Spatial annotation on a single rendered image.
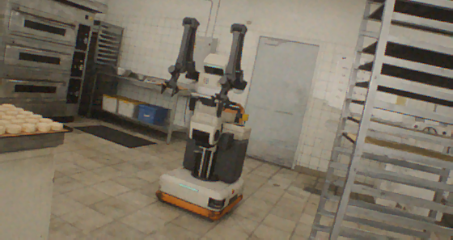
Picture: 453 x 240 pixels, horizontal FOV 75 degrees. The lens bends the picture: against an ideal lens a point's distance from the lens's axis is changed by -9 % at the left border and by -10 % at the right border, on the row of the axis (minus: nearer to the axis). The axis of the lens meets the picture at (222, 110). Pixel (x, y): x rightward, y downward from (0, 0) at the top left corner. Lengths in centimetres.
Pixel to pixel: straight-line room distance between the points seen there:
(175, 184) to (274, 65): 312
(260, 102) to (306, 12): 164
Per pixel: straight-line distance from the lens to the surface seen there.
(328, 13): 535
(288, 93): 526
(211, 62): 261
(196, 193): 274
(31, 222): 134
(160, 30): 631
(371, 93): 134
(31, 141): 122
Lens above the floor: 120
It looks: 6 degrees down
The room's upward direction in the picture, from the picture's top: 12 degrees clockwise
